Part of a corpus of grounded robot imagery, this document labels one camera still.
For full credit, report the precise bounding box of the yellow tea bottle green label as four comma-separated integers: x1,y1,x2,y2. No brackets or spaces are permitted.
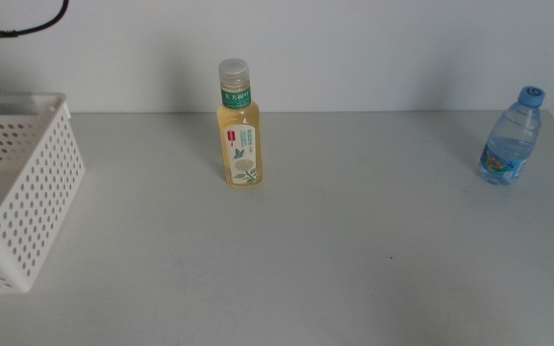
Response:
215,58,264,188

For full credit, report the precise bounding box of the clear water bottle blue cap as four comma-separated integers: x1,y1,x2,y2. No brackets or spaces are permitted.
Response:
477,86,546,186

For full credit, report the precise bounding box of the white perforated plastic basket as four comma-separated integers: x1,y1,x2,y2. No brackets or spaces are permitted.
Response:
0,91,87,294

